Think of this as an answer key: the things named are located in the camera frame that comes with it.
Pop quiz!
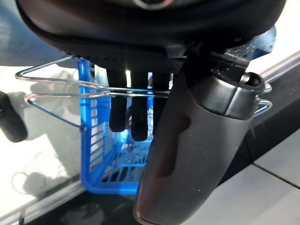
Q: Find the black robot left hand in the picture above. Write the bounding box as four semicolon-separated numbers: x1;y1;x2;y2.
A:
15;0;288;225

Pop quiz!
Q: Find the blue plastic shopping basket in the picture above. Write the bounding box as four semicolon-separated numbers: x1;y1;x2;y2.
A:
76;56;174;195

